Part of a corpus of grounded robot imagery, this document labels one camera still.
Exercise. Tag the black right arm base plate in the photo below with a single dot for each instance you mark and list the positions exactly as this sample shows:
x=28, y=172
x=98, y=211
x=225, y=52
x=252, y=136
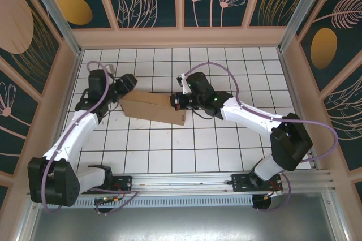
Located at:
x=240, y=184

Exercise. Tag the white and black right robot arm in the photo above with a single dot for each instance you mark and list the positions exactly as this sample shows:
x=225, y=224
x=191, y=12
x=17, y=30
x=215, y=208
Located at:
x=249, y=116

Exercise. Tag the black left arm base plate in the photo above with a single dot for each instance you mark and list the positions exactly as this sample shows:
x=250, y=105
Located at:
x=124, y=181

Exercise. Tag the small green circuit board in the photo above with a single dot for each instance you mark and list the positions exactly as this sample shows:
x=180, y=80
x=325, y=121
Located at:
x=108, y=199

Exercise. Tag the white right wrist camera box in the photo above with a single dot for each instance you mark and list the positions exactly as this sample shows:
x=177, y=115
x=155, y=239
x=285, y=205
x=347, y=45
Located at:
x=182, y=78

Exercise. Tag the aluminium table side rail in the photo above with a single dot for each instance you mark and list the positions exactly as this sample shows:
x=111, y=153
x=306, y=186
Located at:
x=70, y=91
x=292, y=91

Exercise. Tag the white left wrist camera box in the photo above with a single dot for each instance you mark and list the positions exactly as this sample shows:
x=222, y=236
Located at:
x=111, y=69

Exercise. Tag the grey metal sheet panel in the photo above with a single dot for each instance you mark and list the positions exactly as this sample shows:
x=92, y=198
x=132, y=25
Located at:
x=183, y=224

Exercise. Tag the aluminium mounting rail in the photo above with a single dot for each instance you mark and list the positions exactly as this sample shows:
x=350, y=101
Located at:
x=183, y=181

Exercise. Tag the aluminium corner post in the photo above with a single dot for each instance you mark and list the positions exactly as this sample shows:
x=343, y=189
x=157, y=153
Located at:
x=297, y=9
x=56, y=17

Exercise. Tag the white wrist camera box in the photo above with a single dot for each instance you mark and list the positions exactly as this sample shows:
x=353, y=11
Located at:
x=182, y=78
x=111, y=69

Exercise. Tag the brown cardboard paper box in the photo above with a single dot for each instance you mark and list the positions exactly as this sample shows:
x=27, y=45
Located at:
x=152, y=108

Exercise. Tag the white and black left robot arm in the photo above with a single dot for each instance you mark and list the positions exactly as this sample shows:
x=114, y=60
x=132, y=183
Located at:
x=73, y=136

